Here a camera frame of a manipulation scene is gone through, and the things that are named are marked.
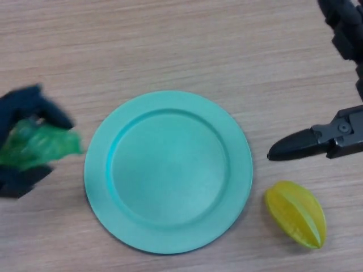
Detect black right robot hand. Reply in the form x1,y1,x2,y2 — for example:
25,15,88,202
266,0,363,163

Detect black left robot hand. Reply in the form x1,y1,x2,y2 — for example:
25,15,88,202
0,83,75,199

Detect green grapes bunch with leaf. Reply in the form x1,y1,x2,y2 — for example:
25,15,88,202
0,118,85,173

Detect teal round plate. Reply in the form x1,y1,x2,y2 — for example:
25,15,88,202
83,90,254,254

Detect yellow starfruit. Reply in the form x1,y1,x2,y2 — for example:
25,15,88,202
264,180,328,250

